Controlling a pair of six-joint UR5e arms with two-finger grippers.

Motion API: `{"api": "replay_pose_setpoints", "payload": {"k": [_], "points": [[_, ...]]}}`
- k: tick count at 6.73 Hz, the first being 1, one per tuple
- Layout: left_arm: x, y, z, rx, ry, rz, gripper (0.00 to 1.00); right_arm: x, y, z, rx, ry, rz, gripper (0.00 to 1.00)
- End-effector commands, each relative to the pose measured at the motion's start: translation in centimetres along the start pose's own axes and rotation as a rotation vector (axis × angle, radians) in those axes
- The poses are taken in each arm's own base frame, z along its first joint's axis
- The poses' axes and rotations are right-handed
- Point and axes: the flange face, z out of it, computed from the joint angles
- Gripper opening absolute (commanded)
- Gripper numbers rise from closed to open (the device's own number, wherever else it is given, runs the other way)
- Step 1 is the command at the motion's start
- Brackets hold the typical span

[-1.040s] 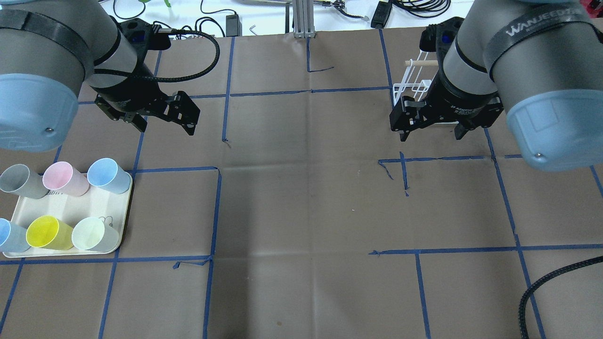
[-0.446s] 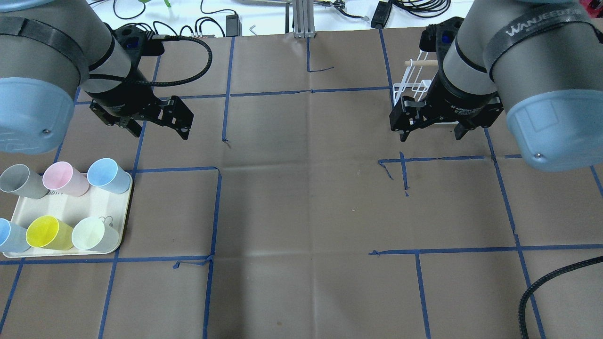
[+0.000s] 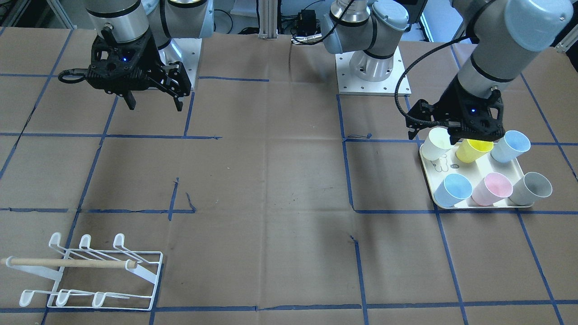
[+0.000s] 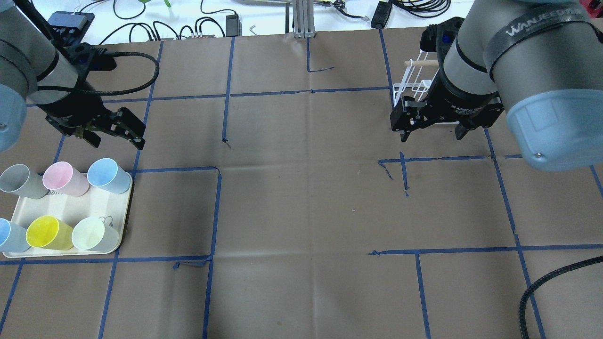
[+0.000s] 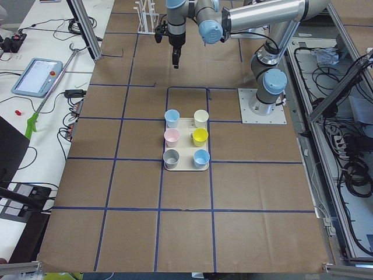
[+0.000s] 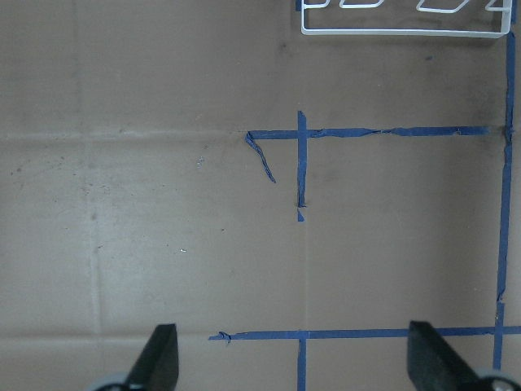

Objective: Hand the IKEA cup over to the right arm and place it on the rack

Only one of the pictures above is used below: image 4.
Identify pale green plastic cup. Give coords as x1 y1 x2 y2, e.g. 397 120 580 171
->
71 216 120 252

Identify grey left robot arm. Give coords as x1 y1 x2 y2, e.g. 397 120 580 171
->
0 0 160 152

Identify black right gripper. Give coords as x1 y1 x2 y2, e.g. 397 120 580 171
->
391 71 504 142

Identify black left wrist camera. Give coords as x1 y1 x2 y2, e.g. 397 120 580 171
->
66 43 117 78

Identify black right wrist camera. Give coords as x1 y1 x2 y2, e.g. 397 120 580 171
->
419 17 465 65

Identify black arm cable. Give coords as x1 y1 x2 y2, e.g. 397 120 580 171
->
518 256 603 339
33 51 160 92

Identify white wire cup rack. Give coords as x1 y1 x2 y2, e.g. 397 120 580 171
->
392 59 439 104

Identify yellow plastic cup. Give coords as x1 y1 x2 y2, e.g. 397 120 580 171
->
25 215 73 250

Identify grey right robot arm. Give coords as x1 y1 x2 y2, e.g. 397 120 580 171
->
390 0 603 171

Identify black electronics box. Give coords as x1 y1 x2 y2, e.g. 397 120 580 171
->
48 11 95 48

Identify black power adapter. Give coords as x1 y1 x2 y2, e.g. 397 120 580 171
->
370 0 392 29

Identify cream plastic tray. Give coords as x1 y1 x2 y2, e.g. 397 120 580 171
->
2 186 133 259

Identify pink plastic cup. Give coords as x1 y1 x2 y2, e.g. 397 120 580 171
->
42 161 90 197

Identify aluminium frame post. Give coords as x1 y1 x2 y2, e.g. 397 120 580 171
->
291 0 315 39

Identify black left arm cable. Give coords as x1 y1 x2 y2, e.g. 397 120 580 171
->
33 51 160 92

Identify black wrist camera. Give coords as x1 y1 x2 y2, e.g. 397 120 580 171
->
66 43 117 78
419 17 465 65

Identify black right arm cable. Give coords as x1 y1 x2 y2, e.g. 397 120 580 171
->
518 256 603 339

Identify light blue plastic cup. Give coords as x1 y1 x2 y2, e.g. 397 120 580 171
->
88 157 131 194

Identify grey plastic cup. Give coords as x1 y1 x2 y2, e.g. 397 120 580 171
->
0 164 49 199

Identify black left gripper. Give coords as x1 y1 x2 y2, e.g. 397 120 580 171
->
45 92 146 150

